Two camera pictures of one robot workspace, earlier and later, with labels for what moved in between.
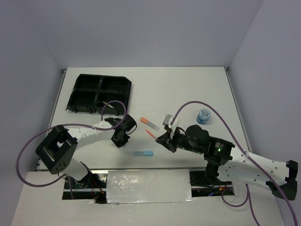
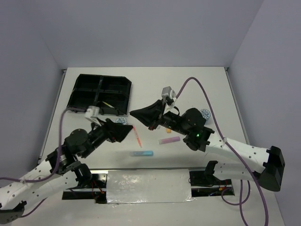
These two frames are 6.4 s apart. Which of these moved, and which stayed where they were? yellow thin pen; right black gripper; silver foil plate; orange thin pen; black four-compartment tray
Moved: right black gripper; orange thin pen
Stayed: silver foil plate; black four-compartment tray; yellow thin pen
